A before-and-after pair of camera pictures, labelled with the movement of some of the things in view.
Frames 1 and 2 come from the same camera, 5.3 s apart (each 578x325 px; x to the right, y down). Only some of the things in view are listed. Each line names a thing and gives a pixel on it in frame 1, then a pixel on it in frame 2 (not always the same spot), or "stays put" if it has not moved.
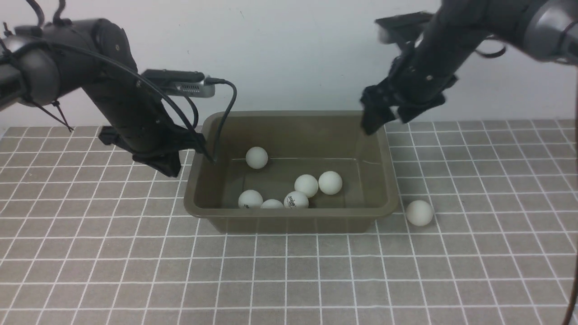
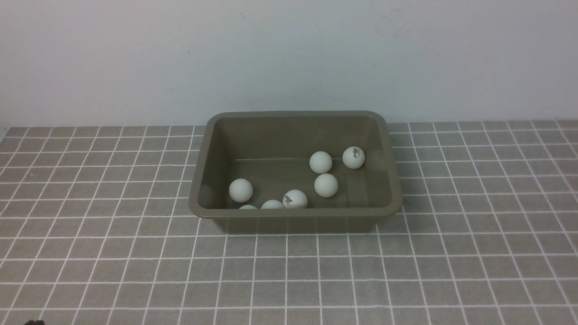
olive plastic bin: (296, 143) stays put
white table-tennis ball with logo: (250, 199) to (272, 204)
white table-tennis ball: (330, 183) to (320, 162)
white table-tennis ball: (256, 157) to (240, 190)
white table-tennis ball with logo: (296, 200) stays put
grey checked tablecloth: (90, 234) stays put
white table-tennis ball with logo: (307, 184) to (326, 185)
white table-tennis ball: (419, 213) to (353, 157)
